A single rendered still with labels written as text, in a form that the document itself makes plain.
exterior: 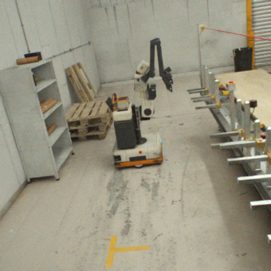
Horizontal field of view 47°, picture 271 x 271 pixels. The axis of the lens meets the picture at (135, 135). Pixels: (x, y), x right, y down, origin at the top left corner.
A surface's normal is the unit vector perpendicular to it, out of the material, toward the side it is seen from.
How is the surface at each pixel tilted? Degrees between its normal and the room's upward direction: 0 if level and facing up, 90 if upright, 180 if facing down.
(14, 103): 90
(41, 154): 90
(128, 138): 90
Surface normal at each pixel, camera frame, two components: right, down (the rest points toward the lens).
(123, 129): -0.05, 0.35
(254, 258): -0.15, -0.93
